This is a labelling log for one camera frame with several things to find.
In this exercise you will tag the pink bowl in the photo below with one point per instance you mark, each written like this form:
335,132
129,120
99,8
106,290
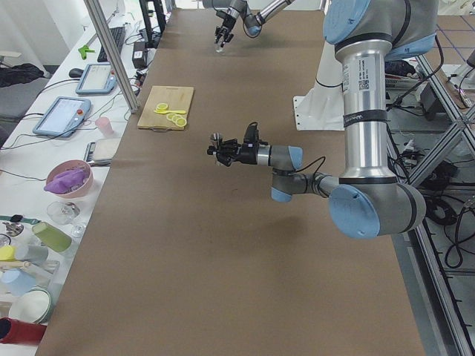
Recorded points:
68,165

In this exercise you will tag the light blue cup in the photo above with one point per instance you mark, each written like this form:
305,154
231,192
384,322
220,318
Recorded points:
18,282

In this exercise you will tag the pink plastic cup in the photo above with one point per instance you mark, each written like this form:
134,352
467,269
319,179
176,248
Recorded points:
104,125

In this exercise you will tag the white bowl green rim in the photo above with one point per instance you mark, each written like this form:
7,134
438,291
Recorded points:
34,306

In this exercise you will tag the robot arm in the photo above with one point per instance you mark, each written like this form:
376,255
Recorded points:
367,200
230,11

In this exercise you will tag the blue teach pendant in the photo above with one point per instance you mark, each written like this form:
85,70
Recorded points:
63,117
97,79

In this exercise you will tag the near blue teach pendant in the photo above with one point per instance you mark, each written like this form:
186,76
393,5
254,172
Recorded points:
63,117

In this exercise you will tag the green plastic cup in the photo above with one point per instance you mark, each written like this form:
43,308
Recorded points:
52,237

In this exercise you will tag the clear wine glass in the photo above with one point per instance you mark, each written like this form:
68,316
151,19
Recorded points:
65,213

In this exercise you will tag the small clear glass cup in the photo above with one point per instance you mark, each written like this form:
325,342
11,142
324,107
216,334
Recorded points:
219,48

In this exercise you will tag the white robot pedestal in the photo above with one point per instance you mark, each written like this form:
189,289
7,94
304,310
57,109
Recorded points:
321,109

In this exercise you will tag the aluminium frame post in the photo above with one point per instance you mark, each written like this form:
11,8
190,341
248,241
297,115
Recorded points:
102,30

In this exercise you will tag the steel double jigger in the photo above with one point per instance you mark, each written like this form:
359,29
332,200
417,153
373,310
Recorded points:
216,140

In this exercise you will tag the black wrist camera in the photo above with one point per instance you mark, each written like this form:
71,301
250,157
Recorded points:
251,137

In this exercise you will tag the wooden cutting board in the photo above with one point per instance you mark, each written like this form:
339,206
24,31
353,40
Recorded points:
166,98

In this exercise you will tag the yellow cup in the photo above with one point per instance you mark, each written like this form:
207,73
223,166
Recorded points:
7,253

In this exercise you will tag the far blue teach pendant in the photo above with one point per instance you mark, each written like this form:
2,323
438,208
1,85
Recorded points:
97,79

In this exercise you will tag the purple cloth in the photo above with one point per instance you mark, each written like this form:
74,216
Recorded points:
66,181

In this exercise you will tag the red cylinder container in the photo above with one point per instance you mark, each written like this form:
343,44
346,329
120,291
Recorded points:
18,332

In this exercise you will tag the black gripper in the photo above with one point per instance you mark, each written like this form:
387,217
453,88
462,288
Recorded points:
247,156
228,23

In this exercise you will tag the black power adapter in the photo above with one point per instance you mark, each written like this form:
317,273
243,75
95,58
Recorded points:
140,55

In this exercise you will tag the black computer mouse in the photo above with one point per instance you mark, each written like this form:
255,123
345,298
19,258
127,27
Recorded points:
75,73

